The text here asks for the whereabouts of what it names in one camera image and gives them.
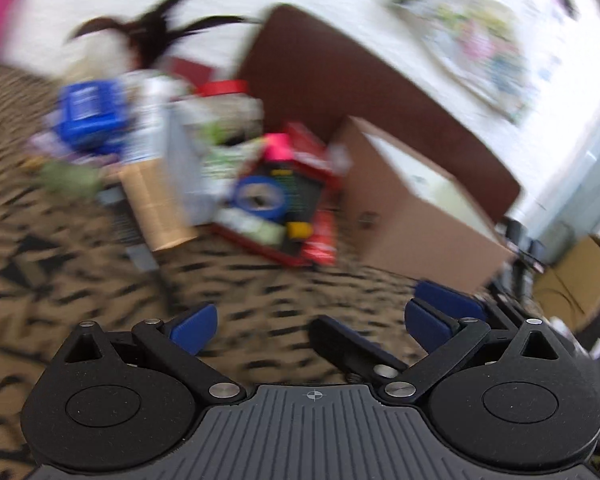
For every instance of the blue tape roll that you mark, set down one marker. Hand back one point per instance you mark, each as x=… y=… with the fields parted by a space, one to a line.
x=262 y=196

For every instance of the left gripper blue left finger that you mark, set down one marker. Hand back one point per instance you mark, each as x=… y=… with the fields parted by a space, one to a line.
x=193 y=329

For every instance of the open cardboard box at right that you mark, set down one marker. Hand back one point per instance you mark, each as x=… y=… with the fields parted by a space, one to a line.
x=570 y=290

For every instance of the black tripod stand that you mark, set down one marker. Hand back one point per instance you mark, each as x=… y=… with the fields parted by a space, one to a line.
x=516 y=278

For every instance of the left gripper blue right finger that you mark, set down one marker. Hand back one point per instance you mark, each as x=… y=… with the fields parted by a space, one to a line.
x=430 y=327

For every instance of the red lidded jar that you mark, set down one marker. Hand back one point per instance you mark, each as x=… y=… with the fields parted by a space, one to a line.
x=222 y=113

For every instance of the clear plastic bag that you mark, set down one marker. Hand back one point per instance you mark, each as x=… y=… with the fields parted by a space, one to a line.
x=162 y=132

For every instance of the floral plastic bag on wall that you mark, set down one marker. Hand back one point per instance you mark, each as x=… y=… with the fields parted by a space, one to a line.
x=478 y=43

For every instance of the dark brown headboard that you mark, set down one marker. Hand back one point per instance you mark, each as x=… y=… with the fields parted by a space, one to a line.
x=304 y=70

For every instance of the red plastic packet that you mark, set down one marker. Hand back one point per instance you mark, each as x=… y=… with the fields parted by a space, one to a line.
x=321 y=247

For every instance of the white green tube bottle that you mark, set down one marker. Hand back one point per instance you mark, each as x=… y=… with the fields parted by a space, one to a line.
x=223 y=165

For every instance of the red shallow tray box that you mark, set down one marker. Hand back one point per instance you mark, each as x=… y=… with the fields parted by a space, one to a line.
x=318 y=184

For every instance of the blue plastic case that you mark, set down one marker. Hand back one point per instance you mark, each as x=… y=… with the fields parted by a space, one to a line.
x=93 y=116

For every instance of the large brown cardboard box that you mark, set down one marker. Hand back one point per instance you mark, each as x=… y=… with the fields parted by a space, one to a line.
x=408 y=216

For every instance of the pink capped black marker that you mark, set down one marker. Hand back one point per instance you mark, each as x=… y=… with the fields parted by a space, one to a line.
x=279 y=159

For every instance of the small green box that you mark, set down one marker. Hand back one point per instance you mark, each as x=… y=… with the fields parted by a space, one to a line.
x=248 y=225

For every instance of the copper coloured box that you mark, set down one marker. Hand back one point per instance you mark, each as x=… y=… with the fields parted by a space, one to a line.
x=157 y=210

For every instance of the dark feather duster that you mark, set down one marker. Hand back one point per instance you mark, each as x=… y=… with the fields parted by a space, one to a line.
x=149 y=36

